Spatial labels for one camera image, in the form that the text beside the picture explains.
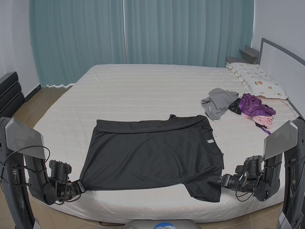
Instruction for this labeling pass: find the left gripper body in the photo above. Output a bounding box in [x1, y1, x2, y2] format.
[64, 181, 79, 199]

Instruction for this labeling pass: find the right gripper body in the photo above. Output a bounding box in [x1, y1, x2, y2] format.
[220, 174, 239, 189]

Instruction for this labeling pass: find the black T-shirt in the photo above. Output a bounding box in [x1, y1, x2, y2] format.
[79, 114, 225, 203]

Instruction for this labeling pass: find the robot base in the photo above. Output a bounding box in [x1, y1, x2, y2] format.
[120, 220, 203, 229]

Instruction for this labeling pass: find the bed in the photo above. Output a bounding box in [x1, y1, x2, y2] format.
[25, 38, 305, 224]

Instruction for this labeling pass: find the pink garment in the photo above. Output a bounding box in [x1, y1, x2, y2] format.
[241, 112, 273, 131]

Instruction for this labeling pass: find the black glossy garment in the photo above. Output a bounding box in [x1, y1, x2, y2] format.
[228, 98, 242, 115]

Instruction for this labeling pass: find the purple garment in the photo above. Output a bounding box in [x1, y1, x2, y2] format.
[239, 93, 276, 135]

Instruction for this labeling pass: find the grey garment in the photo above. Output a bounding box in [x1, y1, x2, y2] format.
[201, 88, 239, 123]

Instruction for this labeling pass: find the white printed pillow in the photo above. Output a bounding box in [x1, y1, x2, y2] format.
[226, 62, 289, 100]

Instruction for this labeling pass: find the black chest of drawers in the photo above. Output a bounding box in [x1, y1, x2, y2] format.
[0, 72, 27, 117]

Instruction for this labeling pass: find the grey bedside table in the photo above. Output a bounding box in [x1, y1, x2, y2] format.
[226, 45, 259, 65]

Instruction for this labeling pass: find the blue-green curtain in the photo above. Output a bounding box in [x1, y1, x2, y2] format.
[124, 0, 254, 67]
[29, 0, 127, 86]

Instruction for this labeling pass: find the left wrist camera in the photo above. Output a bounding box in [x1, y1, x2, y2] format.
[76, 179, 86, 193]

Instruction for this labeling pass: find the black cable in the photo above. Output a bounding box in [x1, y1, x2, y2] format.
[0, 146, 50, 176]

